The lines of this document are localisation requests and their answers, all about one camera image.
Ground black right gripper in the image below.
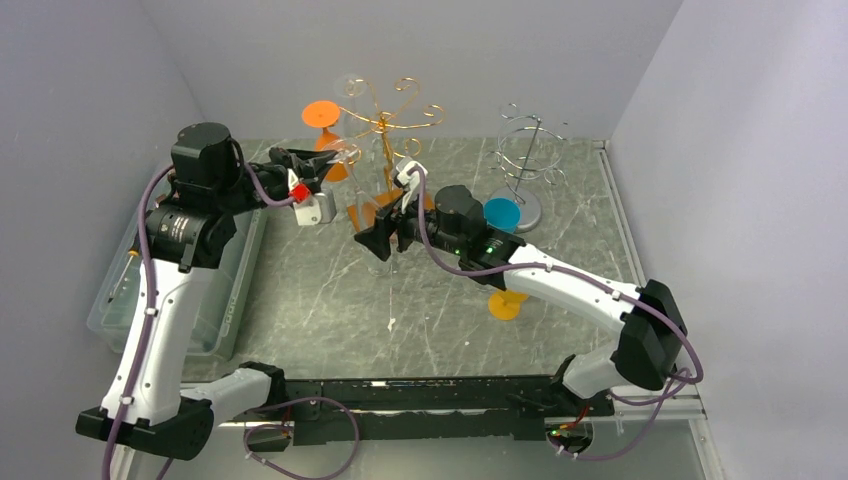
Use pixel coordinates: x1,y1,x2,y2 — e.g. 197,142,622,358
355,184,466,260

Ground clear small glass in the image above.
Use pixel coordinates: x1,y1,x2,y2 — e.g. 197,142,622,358
362,247,395,277

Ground clear pink tinted glass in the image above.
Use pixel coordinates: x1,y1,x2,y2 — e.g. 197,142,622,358
322,137,380,229

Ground orange plastic goblet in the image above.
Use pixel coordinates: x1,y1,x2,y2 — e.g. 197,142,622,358
301,100,350,155

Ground yellow plastic goblet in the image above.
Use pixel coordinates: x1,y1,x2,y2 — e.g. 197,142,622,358
488,290,529,321

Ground clear wine glass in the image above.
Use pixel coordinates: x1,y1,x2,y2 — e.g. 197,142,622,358
333,73,375,138

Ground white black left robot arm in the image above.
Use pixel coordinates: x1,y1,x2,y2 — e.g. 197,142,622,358
75,122,338,460

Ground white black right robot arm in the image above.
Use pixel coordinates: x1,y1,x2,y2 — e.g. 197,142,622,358
354,185,687,415

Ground blue plastic goblet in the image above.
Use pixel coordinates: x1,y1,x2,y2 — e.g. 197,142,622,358
483,197,521,233

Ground black yellow screwdriver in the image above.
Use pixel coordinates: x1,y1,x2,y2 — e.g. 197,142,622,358
107,249,139,303

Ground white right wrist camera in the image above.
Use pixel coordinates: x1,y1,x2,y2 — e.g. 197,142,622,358
392,156,428,212

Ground chrome wire glass rack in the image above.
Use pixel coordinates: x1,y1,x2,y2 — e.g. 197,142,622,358
484,103,568,233

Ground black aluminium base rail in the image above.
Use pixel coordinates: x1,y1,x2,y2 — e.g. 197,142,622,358
122,374,704,455

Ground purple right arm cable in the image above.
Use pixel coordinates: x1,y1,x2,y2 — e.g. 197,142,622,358
405,165,705,463

